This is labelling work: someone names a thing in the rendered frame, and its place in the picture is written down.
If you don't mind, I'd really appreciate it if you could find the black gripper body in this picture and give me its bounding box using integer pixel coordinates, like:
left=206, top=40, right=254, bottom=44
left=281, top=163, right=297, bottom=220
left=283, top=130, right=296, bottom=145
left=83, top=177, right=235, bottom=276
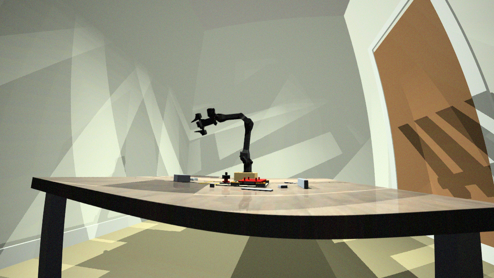
left=195, top=113, right=209, bottom=136

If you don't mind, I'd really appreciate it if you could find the red toy car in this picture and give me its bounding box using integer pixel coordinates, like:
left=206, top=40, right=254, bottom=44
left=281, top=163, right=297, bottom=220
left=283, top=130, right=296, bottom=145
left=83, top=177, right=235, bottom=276
left=238, top=177, right=266, bottom=185

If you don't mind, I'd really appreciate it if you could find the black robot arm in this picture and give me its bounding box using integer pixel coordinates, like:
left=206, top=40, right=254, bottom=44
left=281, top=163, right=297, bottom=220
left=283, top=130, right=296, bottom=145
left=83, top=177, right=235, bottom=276
left=196, top=108, right=254, bottom=172

